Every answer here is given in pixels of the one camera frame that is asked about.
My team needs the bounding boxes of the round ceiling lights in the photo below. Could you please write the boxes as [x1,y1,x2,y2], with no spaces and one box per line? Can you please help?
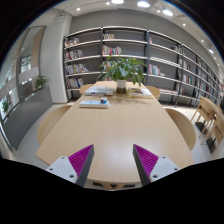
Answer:
[74,0,216,55]

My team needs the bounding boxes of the white power strip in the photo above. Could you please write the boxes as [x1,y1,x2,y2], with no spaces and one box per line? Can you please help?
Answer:
[79,100,111,110]

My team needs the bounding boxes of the small green floor plant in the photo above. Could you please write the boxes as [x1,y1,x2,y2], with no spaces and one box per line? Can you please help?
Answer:
[34,75,50,90]
[1,99,11,116]

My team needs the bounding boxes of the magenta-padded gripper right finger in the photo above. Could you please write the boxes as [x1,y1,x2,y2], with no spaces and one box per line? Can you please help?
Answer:
[132,143,181,187]

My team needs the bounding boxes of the yellow-edged book stack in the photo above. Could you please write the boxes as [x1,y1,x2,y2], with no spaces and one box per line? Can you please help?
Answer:
[126,87,154,100]

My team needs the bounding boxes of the white and grey book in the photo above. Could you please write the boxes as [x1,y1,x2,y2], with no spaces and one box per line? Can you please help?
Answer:
[84,86,115,97]

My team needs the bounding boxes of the grey bookshelf unit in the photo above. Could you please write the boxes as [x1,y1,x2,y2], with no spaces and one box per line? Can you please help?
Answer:
[62,25,224,108]

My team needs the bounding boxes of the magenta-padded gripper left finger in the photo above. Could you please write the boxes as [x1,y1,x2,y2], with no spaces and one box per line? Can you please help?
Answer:
[45,143,95,188]

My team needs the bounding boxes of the green potted plant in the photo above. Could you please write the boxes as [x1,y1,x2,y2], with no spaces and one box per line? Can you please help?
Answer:
[96,54,148,95]

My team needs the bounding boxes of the slatted wooden chairs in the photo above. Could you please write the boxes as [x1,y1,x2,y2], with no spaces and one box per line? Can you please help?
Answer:
[190,96,224,154]

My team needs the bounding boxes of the round-backed wooden chair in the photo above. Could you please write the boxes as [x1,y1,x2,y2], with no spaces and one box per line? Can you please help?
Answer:
[145,85,162,100]
[36,104,73,146]
[78,83,98,96]
[163,107,198,152]

